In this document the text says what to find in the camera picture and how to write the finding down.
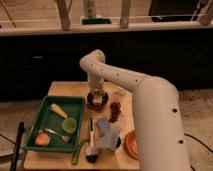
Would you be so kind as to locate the metal spoon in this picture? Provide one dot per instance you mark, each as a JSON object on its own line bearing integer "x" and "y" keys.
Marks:
{"x": 64, "y": 138}

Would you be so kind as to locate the blue grey cloth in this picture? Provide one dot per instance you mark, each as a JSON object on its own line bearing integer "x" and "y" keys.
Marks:
{"x": 109, "y": 137}

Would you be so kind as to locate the green box on shelf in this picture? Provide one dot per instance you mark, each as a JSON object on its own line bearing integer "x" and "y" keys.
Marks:
{"x": 93, "y": 21}

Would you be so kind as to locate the black white dish brush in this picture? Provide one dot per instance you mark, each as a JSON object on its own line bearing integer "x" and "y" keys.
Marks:
{"x": 91, "y": 150}

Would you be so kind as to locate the green plastic cup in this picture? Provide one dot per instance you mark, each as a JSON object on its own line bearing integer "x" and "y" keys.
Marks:
{"x": 69, "y": 125}

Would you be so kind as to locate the green chili pepper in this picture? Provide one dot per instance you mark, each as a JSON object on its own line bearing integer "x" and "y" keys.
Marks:
{"x": 75, "y": 156}

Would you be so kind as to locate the orange bowl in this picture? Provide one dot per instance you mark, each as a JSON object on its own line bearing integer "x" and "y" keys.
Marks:
{"x": 130, "y": 145}

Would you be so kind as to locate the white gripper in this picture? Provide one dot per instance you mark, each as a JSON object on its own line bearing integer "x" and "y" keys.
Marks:
{"x": 95, "y": 83}

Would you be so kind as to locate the dark purple bowl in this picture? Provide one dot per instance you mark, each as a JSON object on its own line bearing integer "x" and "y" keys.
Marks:
{"x": 90, "y": 97}

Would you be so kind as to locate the dark red grape bunch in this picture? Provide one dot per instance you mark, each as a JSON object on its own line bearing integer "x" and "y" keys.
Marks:
{"x": 115, "y": 111}

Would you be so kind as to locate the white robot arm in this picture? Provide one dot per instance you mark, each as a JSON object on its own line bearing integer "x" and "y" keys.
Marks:
{"x": 156, "y": 114}

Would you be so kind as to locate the green plastic tray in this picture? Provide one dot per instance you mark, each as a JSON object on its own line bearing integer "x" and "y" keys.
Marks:
{"x": 45, "y": 118}

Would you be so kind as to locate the red yellow apple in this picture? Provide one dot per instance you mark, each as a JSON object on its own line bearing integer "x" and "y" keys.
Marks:
{"x": 42, "y": 139}

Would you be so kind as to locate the black pole stand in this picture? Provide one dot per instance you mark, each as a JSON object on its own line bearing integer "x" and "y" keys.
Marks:
{"x": 15, "y": 156}

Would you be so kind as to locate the yellow corn cob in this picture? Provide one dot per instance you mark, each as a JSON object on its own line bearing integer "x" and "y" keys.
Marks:
{"x": 58, "y": 110}

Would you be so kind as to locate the white eraser block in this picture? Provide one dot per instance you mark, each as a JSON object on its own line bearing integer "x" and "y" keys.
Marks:
{"x": 97, "y": 99}

